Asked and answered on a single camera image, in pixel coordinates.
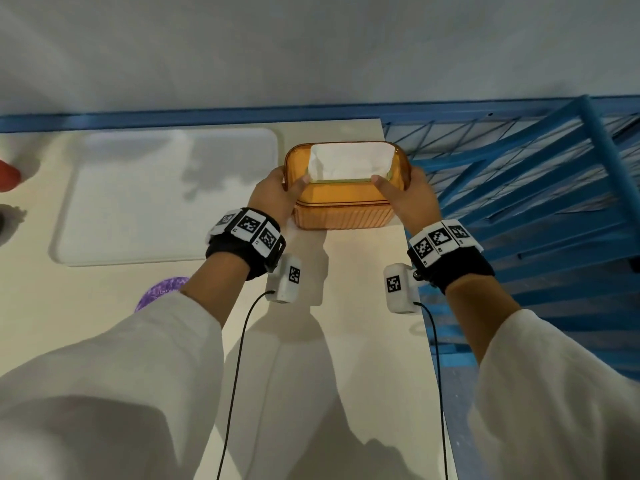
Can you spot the person's right hand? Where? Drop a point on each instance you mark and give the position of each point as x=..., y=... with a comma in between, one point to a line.
x=412, y=202

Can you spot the orange transparent tissue box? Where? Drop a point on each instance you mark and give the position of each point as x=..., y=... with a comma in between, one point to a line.
x=345, y=204

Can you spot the person's right forearm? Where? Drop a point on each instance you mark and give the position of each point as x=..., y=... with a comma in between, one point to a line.
x=545, y=389

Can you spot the person's left hand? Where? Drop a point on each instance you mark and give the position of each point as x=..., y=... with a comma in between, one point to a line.
x=272, y=195

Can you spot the red round object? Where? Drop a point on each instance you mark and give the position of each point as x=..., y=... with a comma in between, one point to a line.
x=7, y=176

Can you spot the blue metal rack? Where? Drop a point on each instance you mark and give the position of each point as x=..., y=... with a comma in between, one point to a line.
x=540, y=214

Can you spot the person's left forearm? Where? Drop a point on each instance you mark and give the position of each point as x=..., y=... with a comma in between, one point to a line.
x=110, y=374

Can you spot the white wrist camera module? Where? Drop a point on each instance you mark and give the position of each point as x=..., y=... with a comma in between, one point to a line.
x=401, y=288
x=284, y=278

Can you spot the person's left thumb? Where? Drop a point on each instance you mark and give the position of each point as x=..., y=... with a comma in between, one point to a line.
x=298, y=187

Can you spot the purple round lid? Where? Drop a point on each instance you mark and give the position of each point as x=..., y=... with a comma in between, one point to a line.
x=159, y=290

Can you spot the person's right thumb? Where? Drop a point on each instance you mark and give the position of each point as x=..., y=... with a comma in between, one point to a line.
x=385, y=186

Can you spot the white tissue paper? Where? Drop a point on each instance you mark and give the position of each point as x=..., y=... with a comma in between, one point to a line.
x=350, y=161

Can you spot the white plastic tray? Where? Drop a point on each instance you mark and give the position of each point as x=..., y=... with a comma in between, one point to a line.
x=160, y=194

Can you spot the black wristband with marker tags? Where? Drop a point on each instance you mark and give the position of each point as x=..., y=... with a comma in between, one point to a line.
x=447, y=254
x=246, y=239

